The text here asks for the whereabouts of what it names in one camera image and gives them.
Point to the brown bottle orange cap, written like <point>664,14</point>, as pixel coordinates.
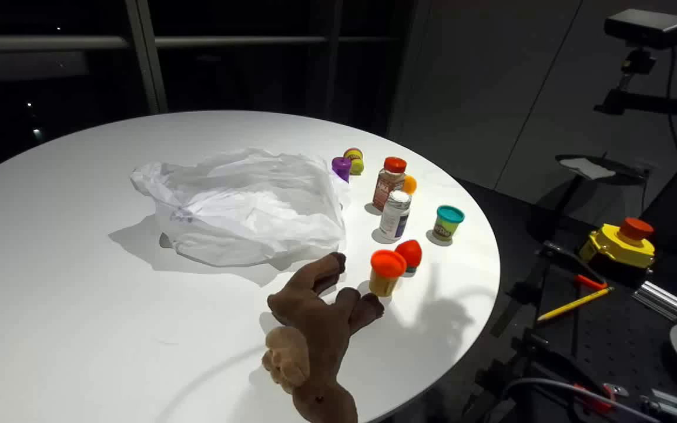
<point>388,179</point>

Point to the purple play-doh can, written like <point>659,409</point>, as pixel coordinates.
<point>342,168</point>

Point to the brown plush toy dog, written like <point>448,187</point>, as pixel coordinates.
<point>307,348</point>

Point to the play-doh can teal lid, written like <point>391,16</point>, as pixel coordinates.
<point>448,222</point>

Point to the yellow play-doh can orange lid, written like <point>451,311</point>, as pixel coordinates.
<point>409,184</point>

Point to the yellow pencil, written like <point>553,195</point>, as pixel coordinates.
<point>574,304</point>

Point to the black camera on stand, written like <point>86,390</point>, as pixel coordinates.
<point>643,30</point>

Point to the yellow emergency stop button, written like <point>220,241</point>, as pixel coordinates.
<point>626,242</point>

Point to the white plastic bag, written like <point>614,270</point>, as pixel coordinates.
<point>246,208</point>

